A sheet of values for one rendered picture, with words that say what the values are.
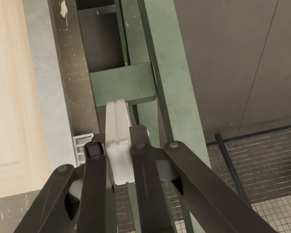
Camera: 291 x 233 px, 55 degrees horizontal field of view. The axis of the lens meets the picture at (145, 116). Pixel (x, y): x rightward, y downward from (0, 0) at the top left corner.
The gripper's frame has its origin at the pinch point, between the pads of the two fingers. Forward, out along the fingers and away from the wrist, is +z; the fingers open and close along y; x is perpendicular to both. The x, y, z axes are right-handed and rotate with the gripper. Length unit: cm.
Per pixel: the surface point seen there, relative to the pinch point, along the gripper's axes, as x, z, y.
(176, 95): -11.2, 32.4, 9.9
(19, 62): -0.8, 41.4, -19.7
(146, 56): -14, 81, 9
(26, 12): 8.0, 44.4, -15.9
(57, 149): -16.1, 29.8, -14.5
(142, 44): -10, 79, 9
